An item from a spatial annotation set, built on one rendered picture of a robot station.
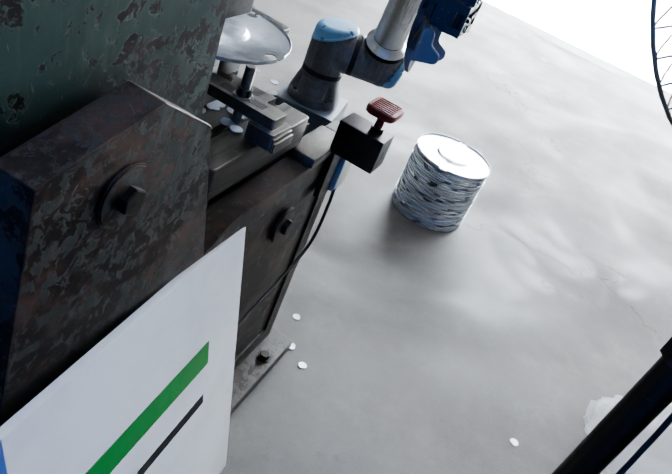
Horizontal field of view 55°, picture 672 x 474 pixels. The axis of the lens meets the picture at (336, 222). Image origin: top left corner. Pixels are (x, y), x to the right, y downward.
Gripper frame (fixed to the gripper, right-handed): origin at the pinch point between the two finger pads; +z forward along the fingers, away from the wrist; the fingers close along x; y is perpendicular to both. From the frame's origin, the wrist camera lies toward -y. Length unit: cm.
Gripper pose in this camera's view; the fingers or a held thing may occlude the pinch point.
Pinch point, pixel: (406, 63)
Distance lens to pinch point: 117.7
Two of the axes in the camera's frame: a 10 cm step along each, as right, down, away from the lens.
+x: 4.3, -3.9, 8.1
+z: -3.3, 7.7, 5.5
